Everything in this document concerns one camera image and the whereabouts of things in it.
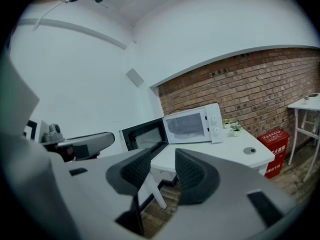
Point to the white desk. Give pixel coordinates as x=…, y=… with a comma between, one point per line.
x=212, y=154

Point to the white microwave knob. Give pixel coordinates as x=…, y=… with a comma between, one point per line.
x=216, y=130
x=214, y=118

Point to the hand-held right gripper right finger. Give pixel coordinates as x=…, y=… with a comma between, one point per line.
x=225, y=191

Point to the red fire equipment box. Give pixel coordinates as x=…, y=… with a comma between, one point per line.
x=273, y=146

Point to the white high table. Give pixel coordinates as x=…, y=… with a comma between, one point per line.
x=307, y=105

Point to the glass turntable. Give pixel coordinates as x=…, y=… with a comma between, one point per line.
x=186, y=135

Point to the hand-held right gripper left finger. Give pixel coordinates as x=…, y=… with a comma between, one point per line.
x=100, y=184

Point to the white microwave oven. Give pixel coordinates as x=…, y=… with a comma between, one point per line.
x=215, y=109

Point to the grey wall panel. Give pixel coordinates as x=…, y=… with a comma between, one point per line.
x=135, y=77

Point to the small potted green plant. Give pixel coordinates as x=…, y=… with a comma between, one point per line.
x=226, y=123
x=236, y=130

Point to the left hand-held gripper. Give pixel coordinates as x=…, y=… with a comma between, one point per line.
x=51, y=136

